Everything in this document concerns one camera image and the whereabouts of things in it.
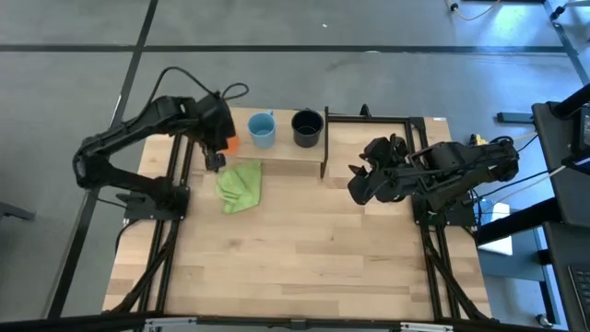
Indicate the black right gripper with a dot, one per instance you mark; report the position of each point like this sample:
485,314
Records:
387,170

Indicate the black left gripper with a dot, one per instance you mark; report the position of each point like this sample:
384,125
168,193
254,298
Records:
214,122

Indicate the orange plastic mug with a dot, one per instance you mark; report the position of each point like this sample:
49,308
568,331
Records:
232,145

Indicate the light blue mug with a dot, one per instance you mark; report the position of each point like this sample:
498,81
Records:
262,129

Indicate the black enamel mug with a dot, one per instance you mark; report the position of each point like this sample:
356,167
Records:
307,128

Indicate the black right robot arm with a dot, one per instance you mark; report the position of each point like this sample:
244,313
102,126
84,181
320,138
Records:
461,170

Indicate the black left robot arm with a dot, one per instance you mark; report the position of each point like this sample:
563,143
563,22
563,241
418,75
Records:
133,129

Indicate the yellow-green cup lying down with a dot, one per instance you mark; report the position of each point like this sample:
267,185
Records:
239,186

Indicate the black clamp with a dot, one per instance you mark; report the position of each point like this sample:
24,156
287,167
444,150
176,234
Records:
365,110

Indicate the black side desk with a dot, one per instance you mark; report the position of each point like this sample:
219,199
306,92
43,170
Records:
562,161

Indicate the black laptop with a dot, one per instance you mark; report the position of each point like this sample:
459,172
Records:
581,295

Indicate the wooden shelf with black frame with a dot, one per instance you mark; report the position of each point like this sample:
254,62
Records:
286,154

